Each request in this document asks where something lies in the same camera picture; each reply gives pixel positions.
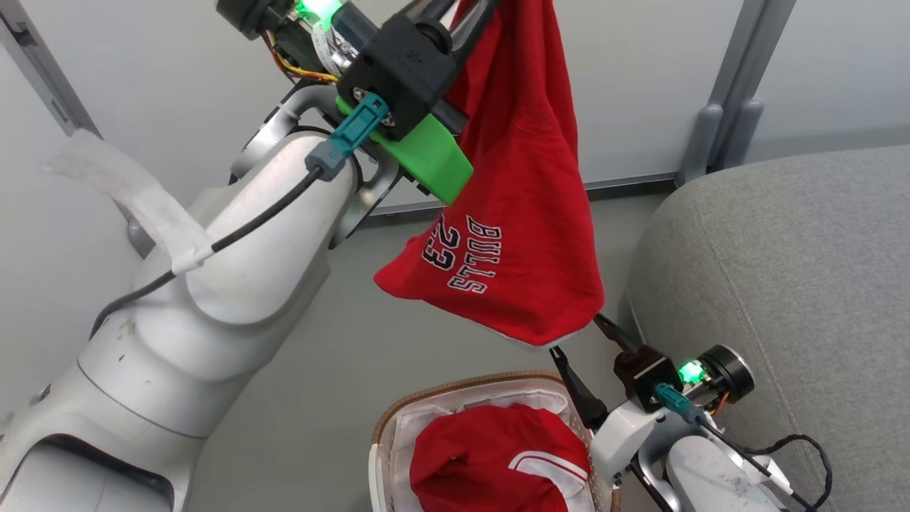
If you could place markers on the grey fabric sofa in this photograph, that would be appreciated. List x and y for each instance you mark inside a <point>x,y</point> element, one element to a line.
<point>796,284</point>

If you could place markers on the slanted grey partition post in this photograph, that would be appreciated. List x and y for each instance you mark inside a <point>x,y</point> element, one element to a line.
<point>43,64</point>

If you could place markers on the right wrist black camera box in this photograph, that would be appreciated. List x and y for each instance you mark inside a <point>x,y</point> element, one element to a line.
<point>643,377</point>

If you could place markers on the grey partition corner post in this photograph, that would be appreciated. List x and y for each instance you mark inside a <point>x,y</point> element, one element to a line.
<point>746,64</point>

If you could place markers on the red Bulls 23 garment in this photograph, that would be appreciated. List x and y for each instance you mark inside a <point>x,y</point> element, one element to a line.
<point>522,213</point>

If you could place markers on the white basket liner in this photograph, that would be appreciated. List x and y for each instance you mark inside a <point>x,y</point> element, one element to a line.
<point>416,419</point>

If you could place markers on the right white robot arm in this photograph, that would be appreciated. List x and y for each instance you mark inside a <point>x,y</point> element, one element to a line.
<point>704,476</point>

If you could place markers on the red garment with white trim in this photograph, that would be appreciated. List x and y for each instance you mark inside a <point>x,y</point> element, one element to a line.
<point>490,462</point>

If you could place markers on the rounded grey post foot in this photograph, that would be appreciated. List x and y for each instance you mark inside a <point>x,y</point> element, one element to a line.
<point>700,142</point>
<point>743,128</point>

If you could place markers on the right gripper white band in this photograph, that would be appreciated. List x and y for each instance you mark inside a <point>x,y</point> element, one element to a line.
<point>625,434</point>

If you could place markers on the white laundry basket brown rim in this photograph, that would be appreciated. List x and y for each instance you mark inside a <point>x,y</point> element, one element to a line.
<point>455,387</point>

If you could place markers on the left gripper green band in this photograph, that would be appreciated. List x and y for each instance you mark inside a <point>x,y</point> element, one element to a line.
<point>434,167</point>

